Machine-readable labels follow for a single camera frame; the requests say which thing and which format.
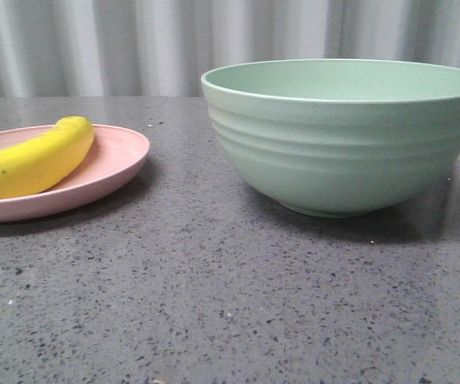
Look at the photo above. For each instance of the yellow banana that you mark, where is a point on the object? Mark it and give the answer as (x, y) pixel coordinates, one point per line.
(39, 163)

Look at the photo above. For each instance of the pink plate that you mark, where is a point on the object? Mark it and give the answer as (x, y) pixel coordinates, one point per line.
(116, 156)

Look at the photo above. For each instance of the white pleated curtain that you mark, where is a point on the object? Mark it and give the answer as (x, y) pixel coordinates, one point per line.
(131, 48)

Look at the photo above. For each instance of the green ribbed bowl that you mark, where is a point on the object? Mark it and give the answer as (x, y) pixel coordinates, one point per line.
(336, 137)

